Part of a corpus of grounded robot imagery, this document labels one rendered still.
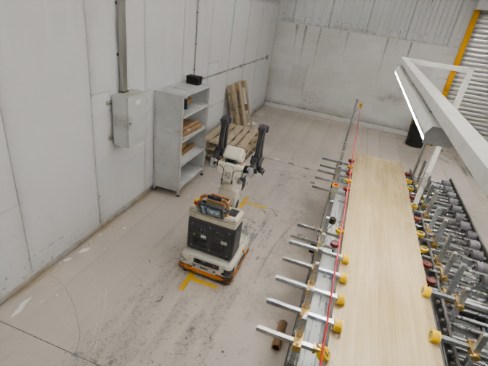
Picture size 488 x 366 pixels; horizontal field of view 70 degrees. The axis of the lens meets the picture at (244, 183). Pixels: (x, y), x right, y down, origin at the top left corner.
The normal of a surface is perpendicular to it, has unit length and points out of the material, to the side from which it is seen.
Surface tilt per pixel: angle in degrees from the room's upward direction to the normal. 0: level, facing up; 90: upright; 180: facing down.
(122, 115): 90
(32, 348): 0
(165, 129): 90
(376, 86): 90
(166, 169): 90
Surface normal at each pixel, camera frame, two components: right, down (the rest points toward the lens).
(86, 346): 0.13, -0.88
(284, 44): -0.32, 0.40
